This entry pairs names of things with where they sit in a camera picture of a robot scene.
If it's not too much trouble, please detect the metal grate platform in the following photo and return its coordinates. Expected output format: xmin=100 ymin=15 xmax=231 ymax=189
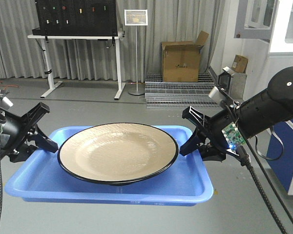
xmin=145 ymin=74 xmax=221 ymax=110

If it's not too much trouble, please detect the large open cardboard box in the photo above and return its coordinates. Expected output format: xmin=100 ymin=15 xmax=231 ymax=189
xmin=162 ymin=31 xmax=209 ymax=82

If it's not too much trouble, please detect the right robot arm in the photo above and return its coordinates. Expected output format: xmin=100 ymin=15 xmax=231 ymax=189
xmin=180 ymin=66 xmax=293 ymax=161

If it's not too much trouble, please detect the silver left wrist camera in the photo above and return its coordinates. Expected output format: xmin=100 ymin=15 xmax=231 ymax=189
xmin=0 ymin=89 xmax=13 ymax=110

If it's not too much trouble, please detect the grey curtain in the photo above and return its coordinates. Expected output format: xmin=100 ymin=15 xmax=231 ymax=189
xmin=0 ymin=0 xmax=228 ymax=80

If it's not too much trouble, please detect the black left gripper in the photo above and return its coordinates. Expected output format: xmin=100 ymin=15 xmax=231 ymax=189
xmin=0 ymin=102 xmax=58 ymax=162

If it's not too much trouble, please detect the green right circuit board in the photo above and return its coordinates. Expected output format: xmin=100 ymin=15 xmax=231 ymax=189
xmin=222 ymin=122 xmax=246 ymax=151

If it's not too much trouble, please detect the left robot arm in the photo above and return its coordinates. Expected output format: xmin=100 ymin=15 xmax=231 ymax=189
xmin=0 ymin=102 xmax=58 ymax=163

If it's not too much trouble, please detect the beige plate with black rim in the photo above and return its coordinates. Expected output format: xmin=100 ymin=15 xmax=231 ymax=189
xmin=58 ymin=123 xmax=179 ymax=185

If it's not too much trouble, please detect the grey window frame cabinet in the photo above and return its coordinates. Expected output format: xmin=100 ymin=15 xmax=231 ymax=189
xmin=234 ymin=0 xmax=277 ymax=40

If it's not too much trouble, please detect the grey metal bin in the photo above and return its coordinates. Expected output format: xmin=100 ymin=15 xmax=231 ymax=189
xmin=218 ymin=66 xmax=247 ymax=100

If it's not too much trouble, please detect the blue plastic tray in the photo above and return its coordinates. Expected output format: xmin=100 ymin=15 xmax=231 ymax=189
xmin=4 ymin=125 xmax=214 ymax=207

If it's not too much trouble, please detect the sign stand with picture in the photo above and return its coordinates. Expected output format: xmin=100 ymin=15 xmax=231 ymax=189
xmin=124 ymin=9 xmax=148 ymax=96

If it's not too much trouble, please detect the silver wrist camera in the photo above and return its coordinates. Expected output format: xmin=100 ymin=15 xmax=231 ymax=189
xmin=208 ymin=86 xmax=228 ymax=105
xmin=0 ymin=89 xmax=13 ymax=110

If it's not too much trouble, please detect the small cardboard box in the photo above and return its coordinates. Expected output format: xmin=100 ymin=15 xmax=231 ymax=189
xmin=231 ymin=55 xmax=249 ymax=73

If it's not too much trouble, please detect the black pegboard panel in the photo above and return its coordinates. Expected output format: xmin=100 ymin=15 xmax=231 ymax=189
xmin=32 ymin=0 xmax=118 ymax=37

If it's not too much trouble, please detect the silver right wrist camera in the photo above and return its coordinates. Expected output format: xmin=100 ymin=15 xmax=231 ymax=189
xmin=208 ymin=86 xmax=228 ymax=105

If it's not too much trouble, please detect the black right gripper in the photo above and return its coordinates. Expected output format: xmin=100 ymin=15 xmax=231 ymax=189
xmin=179 ymin=102 xmax=241 ymax=161

